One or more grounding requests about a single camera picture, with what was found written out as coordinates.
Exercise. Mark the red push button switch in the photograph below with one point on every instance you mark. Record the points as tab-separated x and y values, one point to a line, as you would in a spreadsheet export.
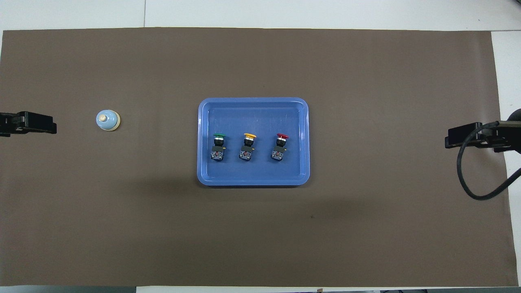
279	152

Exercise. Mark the yellow push button switch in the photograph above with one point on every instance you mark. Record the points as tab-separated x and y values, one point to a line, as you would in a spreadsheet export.
246	152

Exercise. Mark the green push button switch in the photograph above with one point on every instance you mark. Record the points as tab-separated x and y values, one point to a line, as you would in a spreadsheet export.
218	152

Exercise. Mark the brown table mat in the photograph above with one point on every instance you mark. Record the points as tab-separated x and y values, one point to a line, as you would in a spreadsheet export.
163	228

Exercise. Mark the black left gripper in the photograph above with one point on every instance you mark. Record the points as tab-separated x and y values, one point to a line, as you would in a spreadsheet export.
10	123

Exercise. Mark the blue plastic tray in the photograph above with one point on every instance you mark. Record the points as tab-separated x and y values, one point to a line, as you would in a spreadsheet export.
252	118

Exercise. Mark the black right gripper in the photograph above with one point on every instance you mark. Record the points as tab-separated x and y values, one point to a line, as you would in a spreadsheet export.
506	132

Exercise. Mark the light blue service bell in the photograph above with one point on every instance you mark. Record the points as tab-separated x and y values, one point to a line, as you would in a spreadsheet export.
108	121

